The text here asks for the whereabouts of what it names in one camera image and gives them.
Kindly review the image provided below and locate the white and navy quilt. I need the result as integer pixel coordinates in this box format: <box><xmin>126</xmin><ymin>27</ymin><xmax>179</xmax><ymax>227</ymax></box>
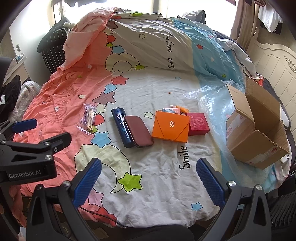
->
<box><xmin>217</xmin><ymin>32</ymin><xmax>256</xmax><ymax>76</ymax></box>

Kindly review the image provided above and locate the cream bed headboard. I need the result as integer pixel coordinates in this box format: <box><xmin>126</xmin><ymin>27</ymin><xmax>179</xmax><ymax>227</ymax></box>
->
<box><xmin>245</xmin><ymin>27</ymin><xmax>296</xmax><ymax>98</ymax></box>

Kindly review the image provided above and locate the black cable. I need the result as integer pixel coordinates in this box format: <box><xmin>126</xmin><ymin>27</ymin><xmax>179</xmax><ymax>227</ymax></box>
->
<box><xmin>79</xmin><ymin>206</ymin><xmax>130</xmax><ymax>229</ymax></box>

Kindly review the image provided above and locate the hanging white garment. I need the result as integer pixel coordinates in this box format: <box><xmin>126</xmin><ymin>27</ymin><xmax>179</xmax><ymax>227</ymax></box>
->
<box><xmin>257</xmin><ymin>2</ymin><xmax>284</xmax><ymax>34</ymax></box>

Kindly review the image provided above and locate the red square box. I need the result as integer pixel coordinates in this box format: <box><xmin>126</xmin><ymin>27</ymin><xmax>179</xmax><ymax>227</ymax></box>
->
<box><xmin>186</xmin><ymin>112</ymin><xmax>210</xmax><ymax>136</ymax></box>

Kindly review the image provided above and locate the pack of cotton swabs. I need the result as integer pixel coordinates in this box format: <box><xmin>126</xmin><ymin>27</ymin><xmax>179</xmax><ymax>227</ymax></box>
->
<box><xmin>76</xmin><ymin>103</ymin><xmax>99</xmax><ymax>135</ymax></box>

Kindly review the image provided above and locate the beige curtain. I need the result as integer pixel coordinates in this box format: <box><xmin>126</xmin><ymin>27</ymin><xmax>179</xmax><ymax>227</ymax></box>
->
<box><xmin>230</xmin><ymin>0</ymin><xmax>258</xmax><ymax>44</ymax></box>

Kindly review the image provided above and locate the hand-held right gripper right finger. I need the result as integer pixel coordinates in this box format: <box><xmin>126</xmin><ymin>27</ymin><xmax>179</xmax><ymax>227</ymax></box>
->
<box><xmin>196</xmin><ymin>158</ymin><xmax>271</xmax><ymax>241</ymax></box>

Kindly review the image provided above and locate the brown cardboard box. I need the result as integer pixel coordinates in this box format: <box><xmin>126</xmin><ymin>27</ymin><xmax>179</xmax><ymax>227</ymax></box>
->
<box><xmin>225</xmin><ymin>76</ymin><xmax>290</xmax><ymax>170</ymax></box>

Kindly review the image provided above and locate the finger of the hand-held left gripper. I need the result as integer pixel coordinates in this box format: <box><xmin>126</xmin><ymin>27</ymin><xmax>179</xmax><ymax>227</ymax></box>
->
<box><xmin>0</xmin><ymin>118</ymin><xmax>38</xmax><ymax>139</ymax></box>
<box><xmin>0</xmin><ymin>132</ymin><xmax>72</xmax><ymax>163</ymax></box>

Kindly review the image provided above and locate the crumpled clear plastic wrap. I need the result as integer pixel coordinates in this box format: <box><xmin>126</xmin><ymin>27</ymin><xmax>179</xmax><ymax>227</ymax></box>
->
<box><xmin>16</xmin><ymin>81</ymin><xmax>42</xmax><ymax>116</ymax></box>

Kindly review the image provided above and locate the black striped cloth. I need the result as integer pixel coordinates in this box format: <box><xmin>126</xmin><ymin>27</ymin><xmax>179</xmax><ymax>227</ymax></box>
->
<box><xmin>37</xmin><ymin>17</ymin><xmax>77</xmax><ymax>75</ymax></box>

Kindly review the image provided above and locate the brown glasses case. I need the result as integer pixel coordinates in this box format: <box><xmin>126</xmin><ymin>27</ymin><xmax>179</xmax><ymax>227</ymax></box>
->
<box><xmin>124</xmin><ymin>115</ymin><xmax>154</xmax><ymax>149</ymax></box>

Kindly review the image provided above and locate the clear plastic bag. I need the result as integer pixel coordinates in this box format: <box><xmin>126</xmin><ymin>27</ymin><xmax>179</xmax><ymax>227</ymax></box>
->
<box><xmin>187</xmin><ymin>76</ymin><xmax>250</xmax><ymax>163</ymax></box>

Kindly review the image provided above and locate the light wooden cabinet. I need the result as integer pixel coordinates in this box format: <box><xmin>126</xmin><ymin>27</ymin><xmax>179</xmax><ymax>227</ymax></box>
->
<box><xmin>7</xmin><ymin>52</ymin><xmax>31</xmax><ymax>85</ymax></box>

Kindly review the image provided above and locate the dark blue shampoo bottle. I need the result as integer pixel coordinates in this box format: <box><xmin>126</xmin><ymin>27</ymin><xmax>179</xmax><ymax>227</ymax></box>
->
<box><xmin>111</xmin><ymin>108</ymin><xmax>136</xmax><ymax>148</ymax></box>

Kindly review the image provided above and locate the black air cooler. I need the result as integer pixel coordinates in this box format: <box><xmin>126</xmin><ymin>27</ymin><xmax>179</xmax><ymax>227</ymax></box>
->
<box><xmin>269</xmin><ymin>192</ymin><xmax>296</xmax><ymax>231</ymax></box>

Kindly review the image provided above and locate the orange paper box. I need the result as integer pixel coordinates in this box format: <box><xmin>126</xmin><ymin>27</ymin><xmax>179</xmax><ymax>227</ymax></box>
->
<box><xmin>151</xmin><ymin>110</ymin><xmax>190</xmax><ymax>143</ymax></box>

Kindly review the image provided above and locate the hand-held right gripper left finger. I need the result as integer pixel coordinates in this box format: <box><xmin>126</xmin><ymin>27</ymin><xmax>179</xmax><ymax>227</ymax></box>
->
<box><xmin>26</xmin><ymin>158</ymin><xmax>102</xmax><ymax>241</ymax></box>

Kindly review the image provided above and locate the dark grey garment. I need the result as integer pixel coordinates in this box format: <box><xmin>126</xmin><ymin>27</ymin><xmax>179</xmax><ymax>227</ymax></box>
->
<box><xmin>188</xmin><ymin>10</ymin><xmax>207</xmax><ymax>24</ymax></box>

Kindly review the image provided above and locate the cartoon star printed duvet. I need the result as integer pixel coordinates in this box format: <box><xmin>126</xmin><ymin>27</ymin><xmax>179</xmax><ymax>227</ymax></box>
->
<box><xmin>11</xmin><ymin>8</ymin><xmax>292</xmax><ymax>229</ymax></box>

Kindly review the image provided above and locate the bright window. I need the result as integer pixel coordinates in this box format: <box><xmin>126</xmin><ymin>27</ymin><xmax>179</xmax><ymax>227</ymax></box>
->
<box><xmin>151</xmin><ymin>0</ymin><xmax>237</xmax><ymax>21</ymax></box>

